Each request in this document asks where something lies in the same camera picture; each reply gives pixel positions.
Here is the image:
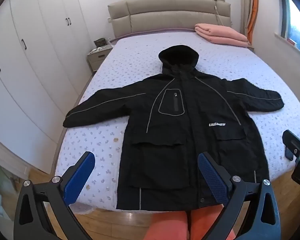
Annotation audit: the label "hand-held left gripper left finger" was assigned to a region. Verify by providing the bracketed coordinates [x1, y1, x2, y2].
[14, 151, 96, 240]

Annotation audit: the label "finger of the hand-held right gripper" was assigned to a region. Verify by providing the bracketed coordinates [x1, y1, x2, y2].
[282, 129, 300, 161]

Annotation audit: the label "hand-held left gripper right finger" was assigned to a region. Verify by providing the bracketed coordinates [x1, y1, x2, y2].
[198, 152, 278, 240]

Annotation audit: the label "black hooded jacket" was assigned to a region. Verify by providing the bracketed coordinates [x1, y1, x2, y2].
[63, 44, 285, 210]

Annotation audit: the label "person's orange pants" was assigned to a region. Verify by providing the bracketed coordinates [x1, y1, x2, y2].
[142, 209, 237, 240]

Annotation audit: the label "window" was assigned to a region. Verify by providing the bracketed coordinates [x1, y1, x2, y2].
[277, 0, 300, 60]

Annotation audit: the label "grey nightstand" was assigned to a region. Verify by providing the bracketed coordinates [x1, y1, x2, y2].
[87, 44, 114, 72]

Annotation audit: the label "white wardrobe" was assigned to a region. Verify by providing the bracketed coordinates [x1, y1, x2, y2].
[0, 0, 95, 173]

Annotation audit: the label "bed with patterned sheet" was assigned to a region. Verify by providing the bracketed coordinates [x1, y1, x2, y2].
[54, 29, 300, 214]

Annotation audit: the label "folded pink blanket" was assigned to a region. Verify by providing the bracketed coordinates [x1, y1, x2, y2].
[194, 23, 249, 48]

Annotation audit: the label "small white dishes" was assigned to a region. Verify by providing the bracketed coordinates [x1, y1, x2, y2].
[89, 46, 107, 54]

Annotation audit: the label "beige and orange curtain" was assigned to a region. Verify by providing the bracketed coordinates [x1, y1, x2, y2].
[240, 0, 260, 43]

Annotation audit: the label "beige padded headboard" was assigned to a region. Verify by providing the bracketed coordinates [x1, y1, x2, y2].
[107, 0, 232, 39]

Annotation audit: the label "white cable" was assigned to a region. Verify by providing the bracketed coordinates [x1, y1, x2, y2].
[213, 0, 227, 28]

